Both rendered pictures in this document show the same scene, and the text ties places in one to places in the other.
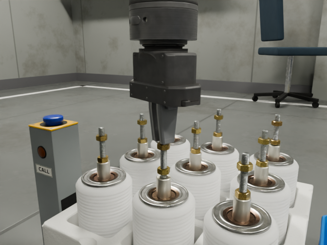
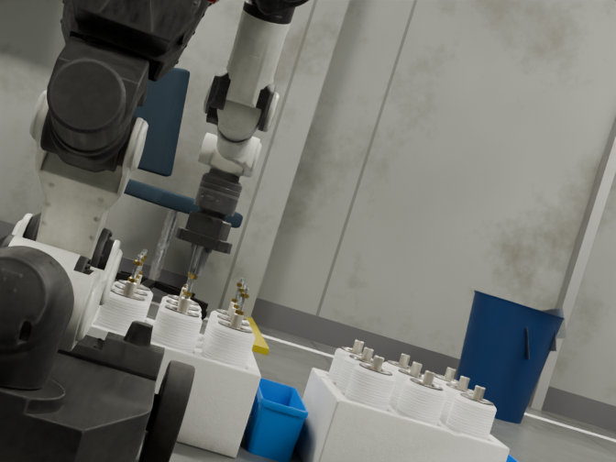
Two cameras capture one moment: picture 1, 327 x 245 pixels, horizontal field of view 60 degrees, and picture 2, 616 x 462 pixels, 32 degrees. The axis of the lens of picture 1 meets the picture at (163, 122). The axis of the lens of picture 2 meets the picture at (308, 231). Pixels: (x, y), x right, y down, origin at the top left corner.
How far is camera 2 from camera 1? 1.93 m
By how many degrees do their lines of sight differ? 39
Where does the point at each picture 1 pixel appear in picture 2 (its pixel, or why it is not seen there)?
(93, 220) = (125, 324)
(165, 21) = (227, 204)
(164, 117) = (203, 257)
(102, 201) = (137, 310)
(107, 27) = not seen: outside the picture
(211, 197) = not seen: hidden behind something
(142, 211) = (177, 316)
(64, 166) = not seen: hidden behind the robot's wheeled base
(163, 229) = (189, 329)
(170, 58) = (224, 225)
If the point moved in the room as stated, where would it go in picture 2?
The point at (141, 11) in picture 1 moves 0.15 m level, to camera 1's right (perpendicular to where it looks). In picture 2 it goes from (215, 195) to (272, 214)
